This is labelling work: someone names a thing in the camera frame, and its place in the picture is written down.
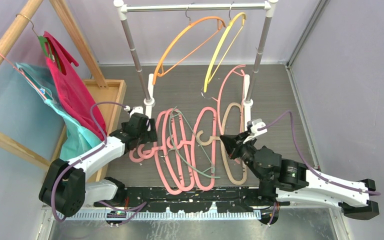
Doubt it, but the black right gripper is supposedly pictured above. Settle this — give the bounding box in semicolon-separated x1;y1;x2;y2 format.
221;130;266;181

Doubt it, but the thin pink hanger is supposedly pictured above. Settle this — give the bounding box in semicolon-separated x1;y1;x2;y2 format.
0;52;48;101
201;64;251;136

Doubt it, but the orange thin hanger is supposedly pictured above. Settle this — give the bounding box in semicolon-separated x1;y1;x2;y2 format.
152;2;227;86

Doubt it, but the yellow thin hanger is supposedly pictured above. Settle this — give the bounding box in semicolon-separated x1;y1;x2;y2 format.
202;12;247;93

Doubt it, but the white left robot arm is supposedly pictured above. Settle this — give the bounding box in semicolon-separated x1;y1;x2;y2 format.
38;113;158;217

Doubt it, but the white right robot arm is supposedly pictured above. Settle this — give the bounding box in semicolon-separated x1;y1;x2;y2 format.
220;132;380;220

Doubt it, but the pink plastic hanger middle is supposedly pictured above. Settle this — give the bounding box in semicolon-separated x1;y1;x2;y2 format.
144;108;196;190

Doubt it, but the pink plastic hanger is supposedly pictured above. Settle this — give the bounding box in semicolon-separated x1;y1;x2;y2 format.
144;108;196;190
167;106;218;192
129;108;195;195

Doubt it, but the beige plastic hanger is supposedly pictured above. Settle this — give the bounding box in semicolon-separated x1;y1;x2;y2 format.
195;102;248;186

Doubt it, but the pink plastic hanger left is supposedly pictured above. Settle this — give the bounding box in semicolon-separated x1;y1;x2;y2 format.
129;108;195;195

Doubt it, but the pink plastic hanger right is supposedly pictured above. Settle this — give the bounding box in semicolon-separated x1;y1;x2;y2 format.
167;106;218;192

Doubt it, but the wooden tray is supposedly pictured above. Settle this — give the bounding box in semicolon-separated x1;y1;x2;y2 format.
52;79;127;183

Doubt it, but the teal garment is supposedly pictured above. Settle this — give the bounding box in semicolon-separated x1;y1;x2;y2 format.
15;62;102;161

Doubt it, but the red garment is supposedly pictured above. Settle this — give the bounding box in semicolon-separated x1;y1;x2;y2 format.
43;31;107;141

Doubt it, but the white metal clothes rack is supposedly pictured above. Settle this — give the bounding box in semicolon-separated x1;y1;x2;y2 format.
113;0;278;122

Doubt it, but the green hanger with metal hook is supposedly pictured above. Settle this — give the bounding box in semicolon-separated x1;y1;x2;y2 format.
15;13;62;71

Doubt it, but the thin pink hanger on wood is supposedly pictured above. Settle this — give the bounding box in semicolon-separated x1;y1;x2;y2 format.
0;52;48;101

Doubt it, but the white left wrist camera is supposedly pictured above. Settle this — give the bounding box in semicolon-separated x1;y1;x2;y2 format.
123;105;144;116

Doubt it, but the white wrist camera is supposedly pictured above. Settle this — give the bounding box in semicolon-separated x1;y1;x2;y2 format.
123;105;144;116
243;118;267;143

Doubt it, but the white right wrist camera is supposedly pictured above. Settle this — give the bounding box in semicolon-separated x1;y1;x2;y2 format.
243;118;267;143

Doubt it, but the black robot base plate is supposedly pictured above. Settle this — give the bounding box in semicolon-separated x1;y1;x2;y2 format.
93;184;273;213

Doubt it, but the slotted cable duct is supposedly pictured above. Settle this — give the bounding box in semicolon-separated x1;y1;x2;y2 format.
66;208;262;221

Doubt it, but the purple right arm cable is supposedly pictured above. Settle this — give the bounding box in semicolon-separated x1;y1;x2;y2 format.
258;110;382;197

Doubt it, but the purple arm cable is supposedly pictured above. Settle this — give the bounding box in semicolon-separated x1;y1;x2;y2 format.
50;101;130;223
258;110;382;197

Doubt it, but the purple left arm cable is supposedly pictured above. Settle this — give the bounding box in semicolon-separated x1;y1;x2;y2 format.
50;101;130;223

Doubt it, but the wooden clothes rack frame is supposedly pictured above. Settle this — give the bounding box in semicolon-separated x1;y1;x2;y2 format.
0;0;108;170

